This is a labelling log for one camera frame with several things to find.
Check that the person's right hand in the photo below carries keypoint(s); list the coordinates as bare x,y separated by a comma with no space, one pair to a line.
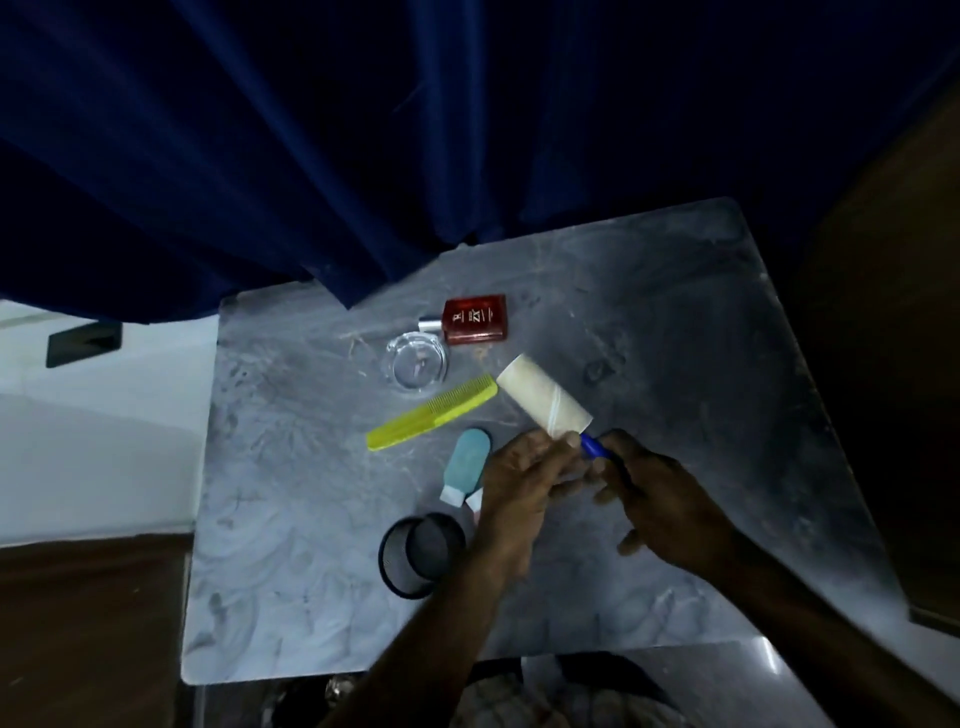
667,510

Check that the person's left hand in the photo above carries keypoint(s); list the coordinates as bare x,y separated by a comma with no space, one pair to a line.
514,495

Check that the person's right thumb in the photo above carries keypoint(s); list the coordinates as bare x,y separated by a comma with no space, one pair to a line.
631,542

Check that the person's left fingers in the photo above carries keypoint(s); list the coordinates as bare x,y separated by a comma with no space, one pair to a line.
561,461

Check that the person's left forearm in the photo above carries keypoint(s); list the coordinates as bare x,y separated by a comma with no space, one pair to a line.
442,645

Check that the person's right forearm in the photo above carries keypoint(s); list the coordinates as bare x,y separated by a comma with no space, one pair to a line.
817,637

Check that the light blue tube white cap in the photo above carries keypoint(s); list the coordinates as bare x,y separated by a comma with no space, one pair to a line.
466,459

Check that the small white pink tube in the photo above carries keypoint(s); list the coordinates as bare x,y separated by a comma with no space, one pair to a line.
474,504

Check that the yellow-green plastic comb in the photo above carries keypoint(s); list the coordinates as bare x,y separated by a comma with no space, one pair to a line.
435,412

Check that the red perfume bottle silver cap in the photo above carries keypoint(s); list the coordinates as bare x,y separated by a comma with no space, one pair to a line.
476,319

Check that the black mesh pen cup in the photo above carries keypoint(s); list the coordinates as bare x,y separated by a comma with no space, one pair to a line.
420,553

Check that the clear glass ashtray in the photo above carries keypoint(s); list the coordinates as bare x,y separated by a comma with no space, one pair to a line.
416,364

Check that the checked shorts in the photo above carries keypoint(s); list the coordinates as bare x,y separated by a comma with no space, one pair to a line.
540,705

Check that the brown wooden cabinet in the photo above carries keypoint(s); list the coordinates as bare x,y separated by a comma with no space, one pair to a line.
892,390

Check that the dark blue curtain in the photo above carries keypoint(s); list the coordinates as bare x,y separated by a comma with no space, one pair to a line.
315,127

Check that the black wall switch plate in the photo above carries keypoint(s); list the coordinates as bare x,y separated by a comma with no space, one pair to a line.
82,343

